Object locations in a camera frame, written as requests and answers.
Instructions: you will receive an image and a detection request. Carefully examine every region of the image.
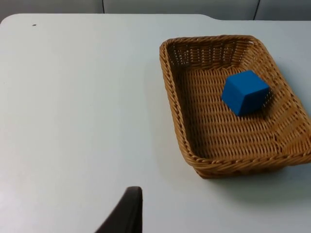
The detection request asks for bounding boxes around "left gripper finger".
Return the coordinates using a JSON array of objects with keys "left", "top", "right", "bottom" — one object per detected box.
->
[{"left": 95, "top": 186, "right": 144, "bottom": 233}]

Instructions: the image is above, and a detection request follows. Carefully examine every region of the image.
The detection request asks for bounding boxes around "pale brown wicker basket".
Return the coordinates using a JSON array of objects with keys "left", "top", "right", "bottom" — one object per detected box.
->
[{"left": 159, "top": 34, "right": 311, "bottom": 180}]

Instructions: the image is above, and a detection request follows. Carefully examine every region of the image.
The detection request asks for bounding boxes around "blue cube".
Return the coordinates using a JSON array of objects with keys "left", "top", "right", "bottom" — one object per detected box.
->
[{"left": 221, "top": 70, "right": 270, "bottom": 117}]

